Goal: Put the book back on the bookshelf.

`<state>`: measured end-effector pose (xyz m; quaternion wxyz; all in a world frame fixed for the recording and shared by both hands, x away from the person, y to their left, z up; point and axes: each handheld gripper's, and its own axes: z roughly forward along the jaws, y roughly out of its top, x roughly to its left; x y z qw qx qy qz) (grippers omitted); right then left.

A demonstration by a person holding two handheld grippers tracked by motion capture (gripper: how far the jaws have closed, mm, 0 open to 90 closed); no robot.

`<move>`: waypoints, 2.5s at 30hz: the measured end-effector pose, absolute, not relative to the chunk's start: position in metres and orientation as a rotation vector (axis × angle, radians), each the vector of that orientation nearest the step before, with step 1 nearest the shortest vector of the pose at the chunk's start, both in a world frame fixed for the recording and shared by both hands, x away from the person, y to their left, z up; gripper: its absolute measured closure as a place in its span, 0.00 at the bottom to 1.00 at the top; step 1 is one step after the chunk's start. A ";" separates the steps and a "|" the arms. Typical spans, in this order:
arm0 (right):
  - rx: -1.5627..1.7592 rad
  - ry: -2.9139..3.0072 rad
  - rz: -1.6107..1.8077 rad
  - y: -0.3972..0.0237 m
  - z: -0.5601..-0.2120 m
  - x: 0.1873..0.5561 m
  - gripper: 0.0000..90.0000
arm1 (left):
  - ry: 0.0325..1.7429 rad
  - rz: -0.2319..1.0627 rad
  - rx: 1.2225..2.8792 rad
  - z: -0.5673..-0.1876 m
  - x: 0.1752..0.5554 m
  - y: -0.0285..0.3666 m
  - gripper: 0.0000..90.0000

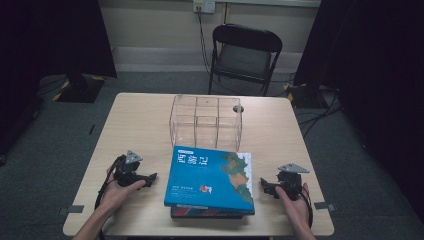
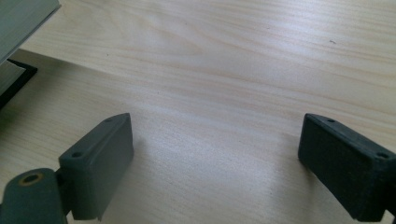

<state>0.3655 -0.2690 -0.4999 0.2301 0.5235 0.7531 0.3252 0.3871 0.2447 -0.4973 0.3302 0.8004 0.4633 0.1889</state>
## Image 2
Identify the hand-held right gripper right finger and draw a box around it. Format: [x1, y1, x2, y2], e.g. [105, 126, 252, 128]
[297, 113, 396, 223]

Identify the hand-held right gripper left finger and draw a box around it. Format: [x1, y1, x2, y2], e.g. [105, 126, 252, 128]
[58, 112, 135, 222]

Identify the red illustrated book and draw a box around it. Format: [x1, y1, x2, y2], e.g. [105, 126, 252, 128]
[0, 58, 38, 110]

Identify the thick blue book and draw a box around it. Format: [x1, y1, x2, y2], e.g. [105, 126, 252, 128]
[0, 0, 62, 65]

